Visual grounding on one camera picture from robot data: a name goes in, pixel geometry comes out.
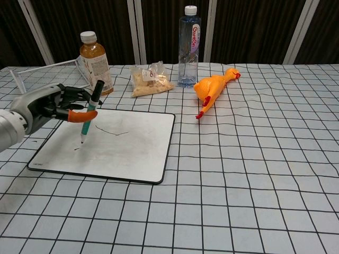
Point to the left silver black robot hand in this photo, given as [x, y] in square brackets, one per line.
[45, 104]

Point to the green whiteboard marker black cap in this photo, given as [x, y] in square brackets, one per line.
[91, 108]

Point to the orange juice bottle white cap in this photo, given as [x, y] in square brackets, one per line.
[96, 66]

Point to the clear bag of snack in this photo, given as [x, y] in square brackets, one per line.
[149, 82]

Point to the clear water bottle white cap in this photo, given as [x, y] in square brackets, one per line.
[188, 53]

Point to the orange rubber chicken toy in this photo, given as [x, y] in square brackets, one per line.
[209, 87]

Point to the white black grid tablecloth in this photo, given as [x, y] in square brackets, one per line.
[212, 172]

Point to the white screen frame post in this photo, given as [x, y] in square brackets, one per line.
[298, 31]
[136, 31]
[35, 29]
[210, 29]

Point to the white board black frame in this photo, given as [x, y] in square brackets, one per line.
[114, 148]

